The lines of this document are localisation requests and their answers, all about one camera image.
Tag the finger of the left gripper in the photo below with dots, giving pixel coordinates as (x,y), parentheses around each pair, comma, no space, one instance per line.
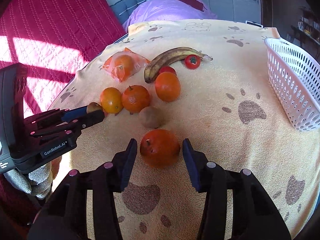
(67,113)
(75,123)

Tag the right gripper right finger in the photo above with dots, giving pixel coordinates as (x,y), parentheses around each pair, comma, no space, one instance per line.
(209,178)

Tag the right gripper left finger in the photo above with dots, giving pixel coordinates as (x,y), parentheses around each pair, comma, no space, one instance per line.
(110,178)

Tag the yellowish orange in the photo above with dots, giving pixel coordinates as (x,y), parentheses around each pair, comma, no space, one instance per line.
(110,100)

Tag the mandarin with stem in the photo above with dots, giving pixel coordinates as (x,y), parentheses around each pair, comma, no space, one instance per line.
(135,98)

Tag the brown kiwi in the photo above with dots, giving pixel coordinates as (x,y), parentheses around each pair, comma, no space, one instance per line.
(151,117)

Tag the round orange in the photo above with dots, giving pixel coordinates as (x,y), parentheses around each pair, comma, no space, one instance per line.
(167,86)

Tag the spotted ripe banana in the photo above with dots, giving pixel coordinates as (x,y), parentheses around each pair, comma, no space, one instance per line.
(168,57)

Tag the red tomato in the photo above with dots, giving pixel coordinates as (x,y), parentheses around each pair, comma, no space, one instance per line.
(167,69)
(192,61)

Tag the grey gloved left hand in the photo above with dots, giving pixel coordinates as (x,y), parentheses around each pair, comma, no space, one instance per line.
(37,183)

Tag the red quilted bedspread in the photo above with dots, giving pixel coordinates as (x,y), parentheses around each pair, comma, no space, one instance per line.
(54,39)

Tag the yellow paw print towel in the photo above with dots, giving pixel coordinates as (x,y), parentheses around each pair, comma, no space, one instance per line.
(227,109)

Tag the grey padded headboard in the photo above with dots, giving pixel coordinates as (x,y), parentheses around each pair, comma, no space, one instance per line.
(124,8)

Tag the white plastic basket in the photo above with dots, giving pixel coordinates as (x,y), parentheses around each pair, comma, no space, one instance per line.
(294,76)

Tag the white tablet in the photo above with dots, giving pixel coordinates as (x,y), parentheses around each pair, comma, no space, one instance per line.
(254,24)

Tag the pink purple duvet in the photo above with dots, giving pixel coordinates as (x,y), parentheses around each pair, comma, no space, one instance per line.
(167,10)

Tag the dark wooden desk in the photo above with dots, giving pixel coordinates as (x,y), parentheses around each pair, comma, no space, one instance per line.
(305,39)

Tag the dark red pillow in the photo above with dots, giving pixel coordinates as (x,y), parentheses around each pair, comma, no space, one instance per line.
(194,3)

